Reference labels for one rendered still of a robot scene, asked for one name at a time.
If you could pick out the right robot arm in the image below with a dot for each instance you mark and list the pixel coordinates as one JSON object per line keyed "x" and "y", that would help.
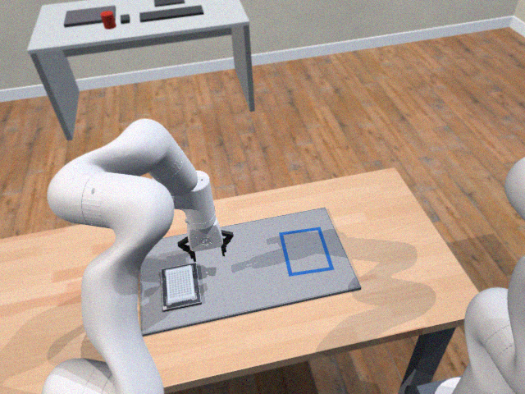
{"x": 495, "y": 319}

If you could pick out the blue tape rectangle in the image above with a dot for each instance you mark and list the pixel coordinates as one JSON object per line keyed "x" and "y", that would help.
{"x": 324, "y": 247}

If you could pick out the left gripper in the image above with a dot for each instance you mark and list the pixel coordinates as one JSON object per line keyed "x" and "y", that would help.
{"x": 205, "y": 239}

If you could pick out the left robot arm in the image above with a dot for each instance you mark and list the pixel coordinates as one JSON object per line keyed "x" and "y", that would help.
{"x": 104, "y": 188}

